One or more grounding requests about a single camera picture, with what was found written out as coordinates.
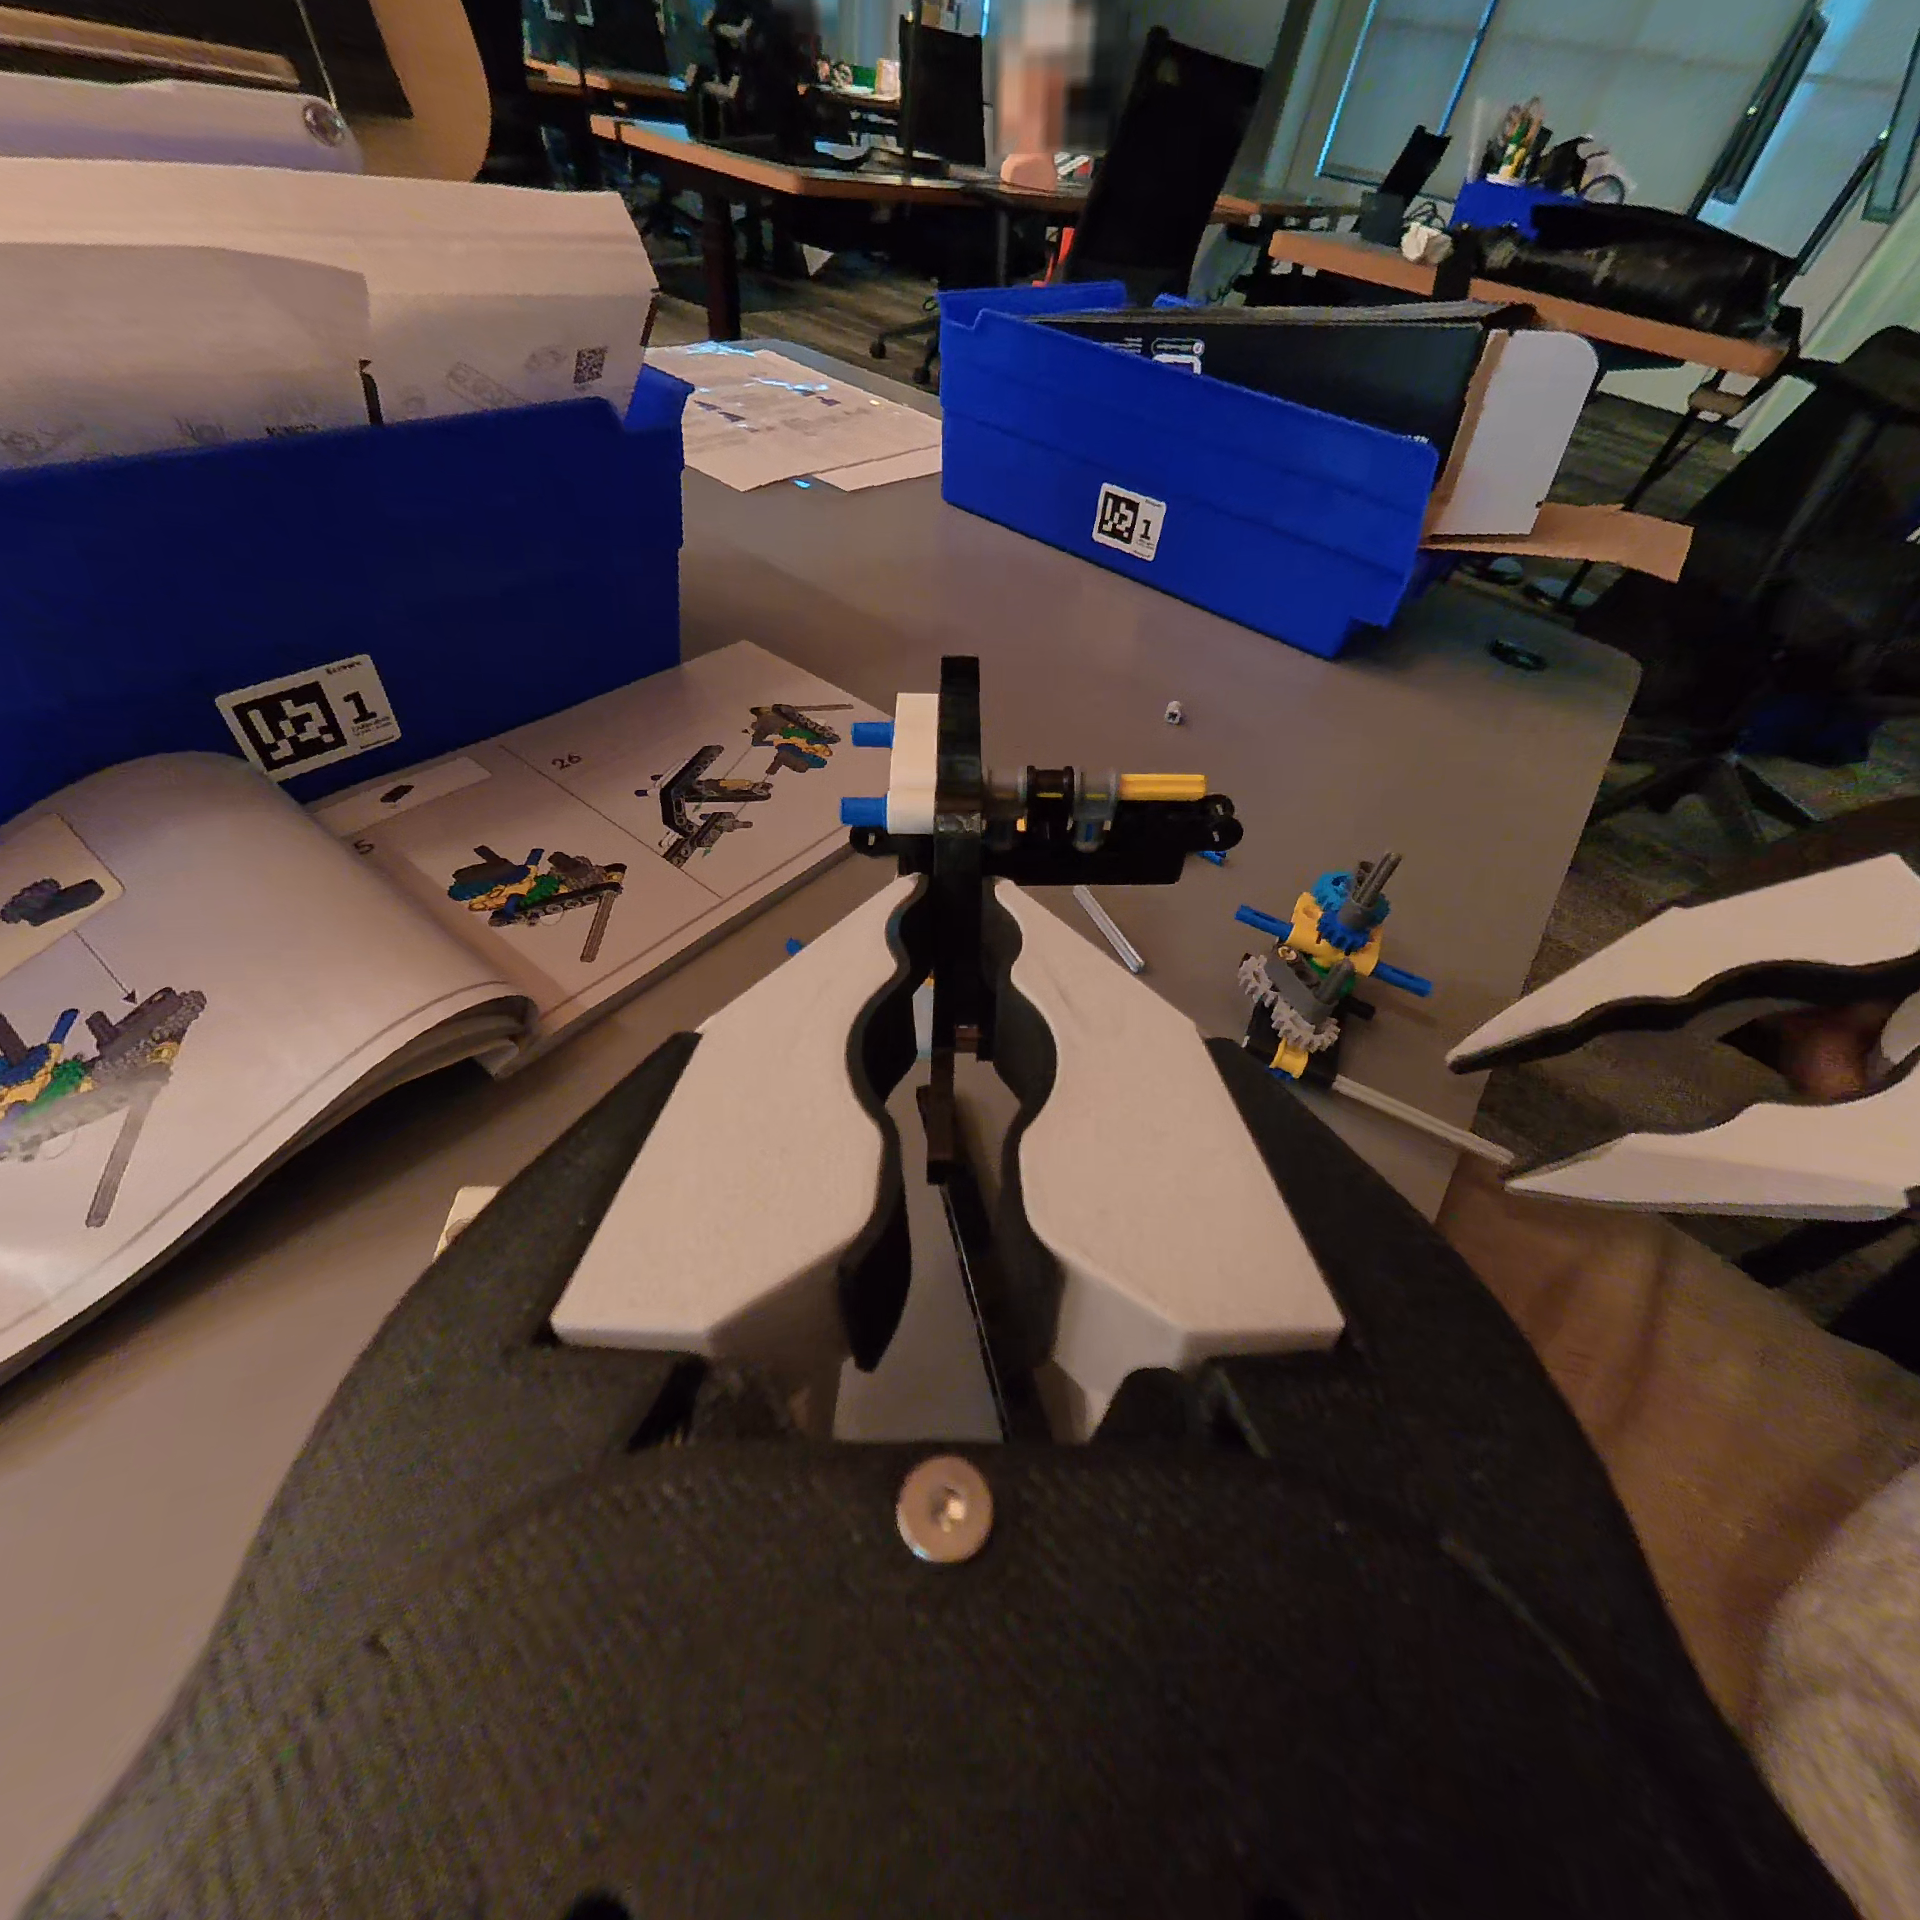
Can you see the wooden office table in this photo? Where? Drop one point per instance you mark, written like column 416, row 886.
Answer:
column 1575, row 306
column 839, row 173

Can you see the person's grey sweater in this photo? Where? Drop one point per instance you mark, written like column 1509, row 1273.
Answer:
column 1862, row 1680

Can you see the printed paper sheets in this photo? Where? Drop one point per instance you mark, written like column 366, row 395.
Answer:
column 795, row 422

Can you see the black lego assembly yellow axle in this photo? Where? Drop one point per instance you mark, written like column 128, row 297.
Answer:
column 960, row 781

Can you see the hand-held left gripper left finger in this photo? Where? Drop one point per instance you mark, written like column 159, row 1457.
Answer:
column 734, row 1184

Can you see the grey lego axle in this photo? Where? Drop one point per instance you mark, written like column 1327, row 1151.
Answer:
column 1106, row 930

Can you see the person's tan trousers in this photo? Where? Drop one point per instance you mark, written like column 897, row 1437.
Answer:
column 1622, row 1350

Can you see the lego gear assembly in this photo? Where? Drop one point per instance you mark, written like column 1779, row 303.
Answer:
column 1320, row 974

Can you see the blue plastic bin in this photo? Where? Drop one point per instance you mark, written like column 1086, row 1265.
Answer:
column 1170, row 450
column 346, row 569

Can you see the white paper bags bundle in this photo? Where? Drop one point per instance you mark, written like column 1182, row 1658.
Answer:
column 299, row 283

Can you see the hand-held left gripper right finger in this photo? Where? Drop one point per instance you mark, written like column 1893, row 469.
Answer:
column 1170, row 1201

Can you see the black bag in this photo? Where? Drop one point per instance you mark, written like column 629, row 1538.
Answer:
column 1634, row 263

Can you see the blue pen holder bin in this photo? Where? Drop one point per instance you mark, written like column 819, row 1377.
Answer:
column 1507, row 194

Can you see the black high-back chair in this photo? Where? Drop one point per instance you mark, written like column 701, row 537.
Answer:
column 1161, row 165

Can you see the lego instruction booklet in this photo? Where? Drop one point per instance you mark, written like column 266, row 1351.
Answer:
column 299, row 960

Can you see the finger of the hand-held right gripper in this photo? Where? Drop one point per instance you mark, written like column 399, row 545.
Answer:
column 1725, row 938
column 1770, row 1161

